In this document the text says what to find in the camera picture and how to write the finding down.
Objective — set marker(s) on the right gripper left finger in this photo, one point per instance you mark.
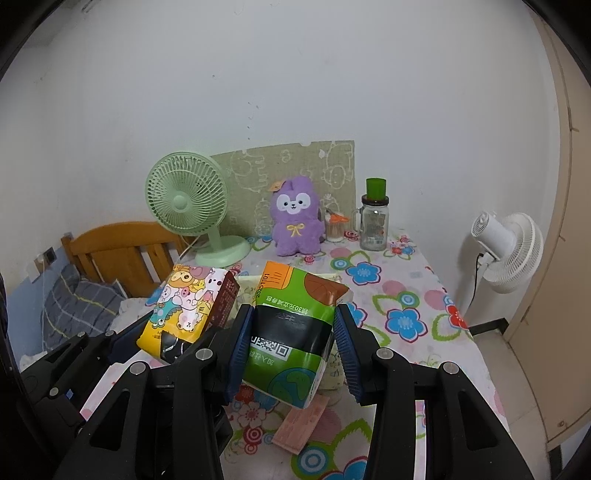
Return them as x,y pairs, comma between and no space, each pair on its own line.
168,422

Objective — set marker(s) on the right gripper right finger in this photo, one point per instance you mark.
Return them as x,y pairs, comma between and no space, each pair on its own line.
464,437

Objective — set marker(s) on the yellow cartoon tissue pack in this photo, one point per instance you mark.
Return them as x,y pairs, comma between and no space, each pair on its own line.
192,300

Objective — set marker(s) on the green tissue pack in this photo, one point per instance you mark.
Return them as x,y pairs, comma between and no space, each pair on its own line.
292,332

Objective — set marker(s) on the grey plaid pillow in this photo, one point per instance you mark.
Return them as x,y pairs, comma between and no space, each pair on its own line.
77,305

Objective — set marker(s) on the white crumpled bedding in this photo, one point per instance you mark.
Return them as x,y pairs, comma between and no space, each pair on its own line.
130,310

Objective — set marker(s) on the pink paper packet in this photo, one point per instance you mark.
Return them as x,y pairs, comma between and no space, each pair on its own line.
299,424

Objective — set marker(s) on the beige door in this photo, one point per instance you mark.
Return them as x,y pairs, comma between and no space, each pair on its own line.
550,332

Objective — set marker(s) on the floral tablecloth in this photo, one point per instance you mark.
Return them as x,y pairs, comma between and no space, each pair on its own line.
396,296

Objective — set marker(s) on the white standing fan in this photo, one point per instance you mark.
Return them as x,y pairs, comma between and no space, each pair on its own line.
498,259

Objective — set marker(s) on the green desk fan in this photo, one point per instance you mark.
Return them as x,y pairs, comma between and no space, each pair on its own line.
186,194

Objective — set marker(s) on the purple plush toy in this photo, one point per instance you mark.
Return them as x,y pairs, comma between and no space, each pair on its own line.
295,210

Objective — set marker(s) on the glass jar green lid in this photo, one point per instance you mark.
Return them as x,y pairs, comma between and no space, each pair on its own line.
374,215

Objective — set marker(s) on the small cup with sticks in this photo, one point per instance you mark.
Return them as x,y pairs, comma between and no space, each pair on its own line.
335,226

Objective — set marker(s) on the green patterned cardboard sheet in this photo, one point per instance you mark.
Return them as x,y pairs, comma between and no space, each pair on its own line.
249,175

